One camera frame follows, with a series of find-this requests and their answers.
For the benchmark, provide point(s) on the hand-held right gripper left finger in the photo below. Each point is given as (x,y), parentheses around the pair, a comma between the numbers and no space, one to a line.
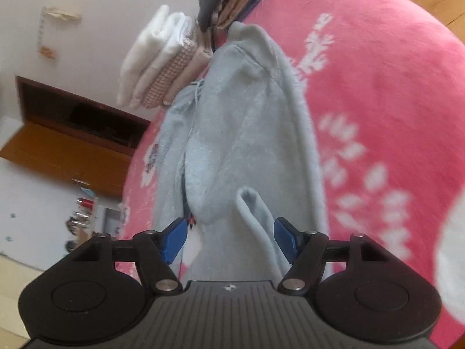
(173,238)

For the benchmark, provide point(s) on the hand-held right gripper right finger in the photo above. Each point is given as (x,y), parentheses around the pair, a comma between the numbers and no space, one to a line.
(285,240)

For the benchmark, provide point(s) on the grey sweatpants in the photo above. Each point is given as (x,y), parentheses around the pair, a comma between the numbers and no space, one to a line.
(247,123)

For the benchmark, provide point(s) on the white shelf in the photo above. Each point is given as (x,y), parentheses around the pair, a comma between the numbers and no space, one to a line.
(105,221)

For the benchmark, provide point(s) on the red can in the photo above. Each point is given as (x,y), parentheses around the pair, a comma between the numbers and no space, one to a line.
(86,201)

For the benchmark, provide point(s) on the wooden door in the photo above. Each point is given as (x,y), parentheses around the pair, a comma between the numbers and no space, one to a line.
(54,152)

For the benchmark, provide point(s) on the beige folded garment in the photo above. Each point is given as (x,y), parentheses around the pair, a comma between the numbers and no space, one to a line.
(190,71)

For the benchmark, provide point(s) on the pink floral blanket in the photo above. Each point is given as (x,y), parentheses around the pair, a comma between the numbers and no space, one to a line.
(381,80)

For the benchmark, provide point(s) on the white folded garment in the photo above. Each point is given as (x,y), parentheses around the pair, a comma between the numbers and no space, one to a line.
(167,47)

